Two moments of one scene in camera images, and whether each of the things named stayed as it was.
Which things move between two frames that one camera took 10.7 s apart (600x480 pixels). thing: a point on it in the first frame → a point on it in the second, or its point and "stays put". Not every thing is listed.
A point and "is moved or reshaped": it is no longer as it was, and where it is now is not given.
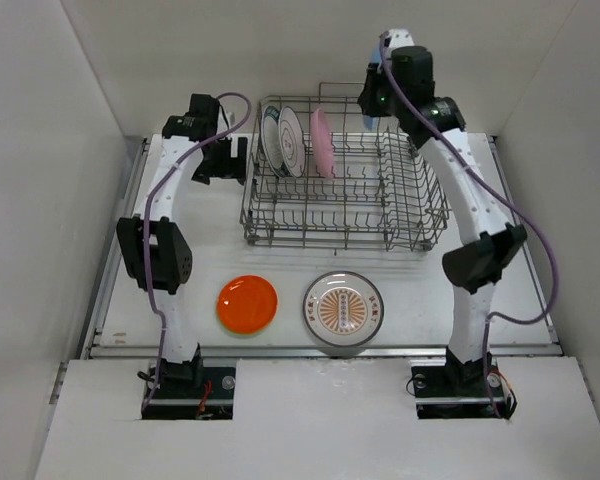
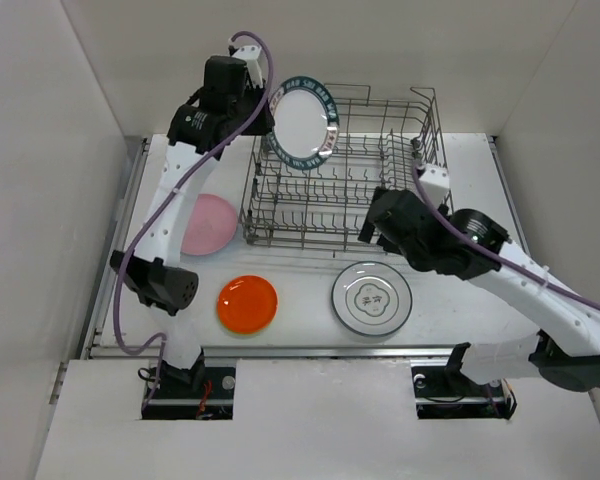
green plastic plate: [243, 335] stays put
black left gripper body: [219, 162] → [242, 108]
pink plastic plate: [321, 144] → [212, 225]
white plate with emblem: [292, 144] → [372, 298]
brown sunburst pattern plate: [343, 308] → [372, 338]
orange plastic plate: [247, 304] stays put
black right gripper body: [380, 98] → [414, 258]
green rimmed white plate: [270, 138] is moved or reshaped
